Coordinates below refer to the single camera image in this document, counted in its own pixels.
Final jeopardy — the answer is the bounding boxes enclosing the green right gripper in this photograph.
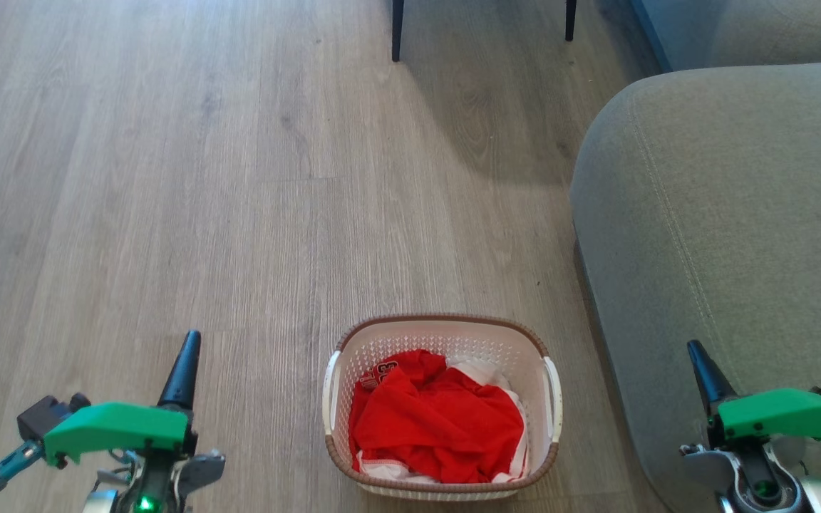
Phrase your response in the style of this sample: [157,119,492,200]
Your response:
[687,340,821,457]

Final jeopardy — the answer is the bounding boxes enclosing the red garment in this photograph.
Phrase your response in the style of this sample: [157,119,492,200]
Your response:
[348,349,525,484]

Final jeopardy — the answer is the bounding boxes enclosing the beige fabric sofa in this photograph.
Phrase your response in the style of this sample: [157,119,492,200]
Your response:
[571,61,821,513]

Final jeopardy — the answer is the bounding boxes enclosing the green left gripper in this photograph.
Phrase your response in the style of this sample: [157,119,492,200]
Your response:
[43,330,202,468]

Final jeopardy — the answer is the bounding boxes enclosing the white woven plastic laundry basket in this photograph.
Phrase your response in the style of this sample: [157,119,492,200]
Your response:
[322,313,563,501]

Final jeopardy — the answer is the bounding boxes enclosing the teal cable connector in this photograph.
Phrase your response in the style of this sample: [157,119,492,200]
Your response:
[0,440,46,513]

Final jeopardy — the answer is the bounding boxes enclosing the grey blue upholstered seat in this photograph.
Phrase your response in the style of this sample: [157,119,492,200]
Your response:
[631,0,821,73]

